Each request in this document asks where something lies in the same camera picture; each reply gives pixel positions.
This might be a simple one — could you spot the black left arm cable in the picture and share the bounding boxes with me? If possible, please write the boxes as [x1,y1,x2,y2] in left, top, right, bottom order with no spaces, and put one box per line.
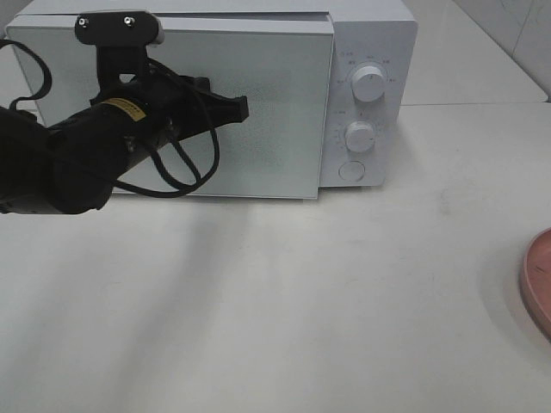
[0,38,223,199]

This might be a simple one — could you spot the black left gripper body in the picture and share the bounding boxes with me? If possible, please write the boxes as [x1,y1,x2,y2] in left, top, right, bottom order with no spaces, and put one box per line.
[90,58,215,168]

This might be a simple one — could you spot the white microwave oven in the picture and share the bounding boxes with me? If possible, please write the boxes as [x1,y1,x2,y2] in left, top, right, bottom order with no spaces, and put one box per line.
[6,1,418,191]

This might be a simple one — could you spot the pink plate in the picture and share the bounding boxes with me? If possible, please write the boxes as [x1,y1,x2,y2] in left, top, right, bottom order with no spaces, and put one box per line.
[519,228,550,341]

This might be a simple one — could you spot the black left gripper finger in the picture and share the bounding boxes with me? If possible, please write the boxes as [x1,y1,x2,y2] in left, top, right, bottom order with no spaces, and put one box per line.
[180,76,249,138]
[74,10,164,92]

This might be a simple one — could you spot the white microwave knob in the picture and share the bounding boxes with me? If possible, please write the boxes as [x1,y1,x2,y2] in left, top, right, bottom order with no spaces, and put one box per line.
[350,62,387,102]
[344,121,376,153]

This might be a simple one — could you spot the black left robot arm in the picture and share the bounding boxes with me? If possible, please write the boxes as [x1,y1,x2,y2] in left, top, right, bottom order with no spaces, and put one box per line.
[1,10,249,215]

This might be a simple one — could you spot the round door release button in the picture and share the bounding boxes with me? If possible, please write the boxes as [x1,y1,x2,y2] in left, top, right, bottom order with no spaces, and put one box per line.
[338,161,365,182]

